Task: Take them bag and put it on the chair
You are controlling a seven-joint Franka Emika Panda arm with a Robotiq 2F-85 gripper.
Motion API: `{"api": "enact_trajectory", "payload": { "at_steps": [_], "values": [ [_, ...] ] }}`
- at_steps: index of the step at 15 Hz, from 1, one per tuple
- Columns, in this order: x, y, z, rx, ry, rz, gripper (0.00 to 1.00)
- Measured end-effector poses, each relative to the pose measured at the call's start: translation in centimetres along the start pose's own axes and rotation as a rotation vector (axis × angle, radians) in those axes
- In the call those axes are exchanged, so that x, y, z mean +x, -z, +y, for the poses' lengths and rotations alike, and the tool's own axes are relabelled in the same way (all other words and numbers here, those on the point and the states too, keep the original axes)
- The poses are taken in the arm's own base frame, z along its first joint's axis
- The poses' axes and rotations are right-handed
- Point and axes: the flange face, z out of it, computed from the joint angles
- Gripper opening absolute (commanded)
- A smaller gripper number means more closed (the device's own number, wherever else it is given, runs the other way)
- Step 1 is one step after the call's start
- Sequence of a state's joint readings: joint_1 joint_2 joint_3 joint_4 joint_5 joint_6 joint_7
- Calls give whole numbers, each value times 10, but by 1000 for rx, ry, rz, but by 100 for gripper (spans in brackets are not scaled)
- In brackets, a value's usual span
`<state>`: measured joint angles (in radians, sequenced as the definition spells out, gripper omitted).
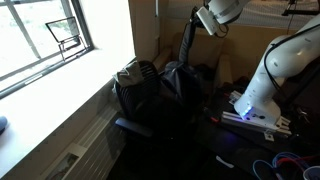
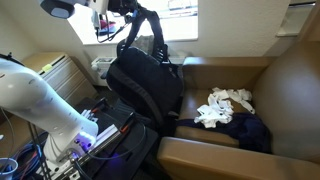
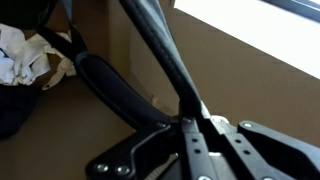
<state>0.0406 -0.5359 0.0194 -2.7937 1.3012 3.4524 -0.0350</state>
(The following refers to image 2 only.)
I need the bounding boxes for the aluminium mounting rail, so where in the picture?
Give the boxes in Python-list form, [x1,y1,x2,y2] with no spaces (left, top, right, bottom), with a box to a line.
[49,109,132,180]

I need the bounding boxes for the black robot table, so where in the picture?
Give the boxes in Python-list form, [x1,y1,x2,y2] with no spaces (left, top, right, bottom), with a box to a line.
[73,96,160,180]

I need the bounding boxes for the window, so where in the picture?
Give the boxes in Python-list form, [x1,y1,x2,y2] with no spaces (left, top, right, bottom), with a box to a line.
[66,0,200,46]

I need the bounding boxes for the white crumpled cloth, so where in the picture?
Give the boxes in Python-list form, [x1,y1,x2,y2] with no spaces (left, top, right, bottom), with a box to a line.
[193,93,235,130]

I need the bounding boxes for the white cup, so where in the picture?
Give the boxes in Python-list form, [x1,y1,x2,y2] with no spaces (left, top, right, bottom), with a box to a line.
[0,157,20,180]

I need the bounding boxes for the red object on windowsill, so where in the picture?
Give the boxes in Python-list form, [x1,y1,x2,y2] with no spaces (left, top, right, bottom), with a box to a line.
[96,19,118,36]

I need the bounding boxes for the tan leather armchair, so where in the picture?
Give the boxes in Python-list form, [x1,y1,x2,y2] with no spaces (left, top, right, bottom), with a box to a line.
[156,39,320,180]

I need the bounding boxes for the black orange clamp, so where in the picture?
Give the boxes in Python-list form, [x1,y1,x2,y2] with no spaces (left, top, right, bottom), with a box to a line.
[119,110,138,135]
[90,97,108,115]

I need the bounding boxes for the beige drawer cabinet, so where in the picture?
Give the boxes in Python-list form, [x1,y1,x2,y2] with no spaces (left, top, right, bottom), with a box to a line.
[24,52,98,107]

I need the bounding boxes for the black backpack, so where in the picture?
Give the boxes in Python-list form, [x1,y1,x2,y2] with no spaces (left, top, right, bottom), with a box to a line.
[105,7,185,128]

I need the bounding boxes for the grey cloth on chair back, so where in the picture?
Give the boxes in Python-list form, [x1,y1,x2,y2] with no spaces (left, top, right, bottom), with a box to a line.
[134,34,156,55]

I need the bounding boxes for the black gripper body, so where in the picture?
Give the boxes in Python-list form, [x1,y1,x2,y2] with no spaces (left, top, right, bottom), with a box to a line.
[107,0,137,15]

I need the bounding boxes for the navy blue garment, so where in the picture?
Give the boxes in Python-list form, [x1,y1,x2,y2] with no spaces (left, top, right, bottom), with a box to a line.
[175,112,272,155]

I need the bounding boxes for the yellow sticky note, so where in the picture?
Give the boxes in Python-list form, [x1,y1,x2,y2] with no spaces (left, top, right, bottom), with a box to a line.
[41,62,55,73]

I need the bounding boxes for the blue coiled cables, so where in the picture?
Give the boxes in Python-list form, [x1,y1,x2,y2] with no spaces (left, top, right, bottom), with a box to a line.
[9,133,48,180]

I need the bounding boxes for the black mesh office chair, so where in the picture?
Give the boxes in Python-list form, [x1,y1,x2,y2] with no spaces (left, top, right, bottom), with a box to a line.
[99,34,181,134]

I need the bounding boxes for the white cloth strips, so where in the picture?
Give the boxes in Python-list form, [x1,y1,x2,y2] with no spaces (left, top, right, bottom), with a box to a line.
[211,87,256,115]

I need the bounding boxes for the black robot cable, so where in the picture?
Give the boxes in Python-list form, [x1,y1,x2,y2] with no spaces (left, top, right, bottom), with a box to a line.
[71,120,148,180]

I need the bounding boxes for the white wall radiator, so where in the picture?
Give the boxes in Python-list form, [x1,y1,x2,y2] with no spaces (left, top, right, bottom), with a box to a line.
[90,56,118,88]

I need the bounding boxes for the black tripod stand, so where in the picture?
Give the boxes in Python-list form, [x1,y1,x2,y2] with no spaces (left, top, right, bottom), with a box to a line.
[28,122,55,180]

